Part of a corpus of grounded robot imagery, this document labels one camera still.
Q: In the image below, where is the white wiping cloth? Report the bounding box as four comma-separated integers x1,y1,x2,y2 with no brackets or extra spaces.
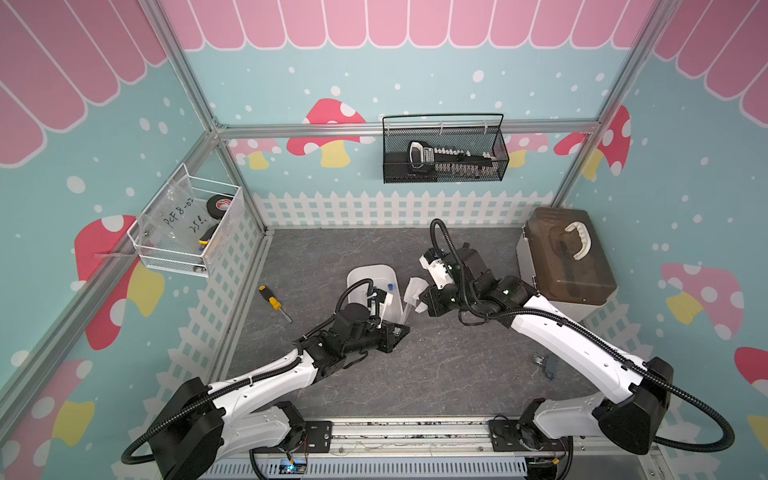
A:
404,277,429,313

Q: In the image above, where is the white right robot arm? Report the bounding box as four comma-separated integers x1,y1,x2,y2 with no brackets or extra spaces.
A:
420,245,735,455

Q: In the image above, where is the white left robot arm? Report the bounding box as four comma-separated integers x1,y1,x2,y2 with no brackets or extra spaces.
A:
121,303,410,479

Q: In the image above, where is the white rectangular plastic tray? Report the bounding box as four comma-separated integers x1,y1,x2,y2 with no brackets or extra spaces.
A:
346,264,406,319

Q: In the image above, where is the brown lidded storage box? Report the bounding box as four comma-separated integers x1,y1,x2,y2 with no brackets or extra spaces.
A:
516,207,617,322

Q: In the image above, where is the yellow black screwdriver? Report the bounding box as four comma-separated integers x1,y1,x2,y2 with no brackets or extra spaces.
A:
258,285,293,323

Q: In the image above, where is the black socket tool set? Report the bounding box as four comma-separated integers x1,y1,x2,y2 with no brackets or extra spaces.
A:
407,141,498,179

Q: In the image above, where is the black tape roll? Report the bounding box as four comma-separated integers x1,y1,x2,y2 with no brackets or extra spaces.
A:
206,195,233,221

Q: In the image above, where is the clear labelled plastic bag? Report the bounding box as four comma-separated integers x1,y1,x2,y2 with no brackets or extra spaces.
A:
137,175,213,255

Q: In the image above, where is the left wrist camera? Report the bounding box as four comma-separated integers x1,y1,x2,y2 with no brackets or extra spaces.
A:
367,287,394,321

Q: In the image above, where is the black wire mesh basket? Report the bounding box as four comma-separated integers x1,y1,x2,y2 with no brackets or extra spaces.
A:
381,113,509,183

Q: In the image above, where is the white wire wall basket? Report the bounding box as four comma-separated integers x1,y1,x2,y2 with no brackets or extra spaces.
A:
127,165,248,278

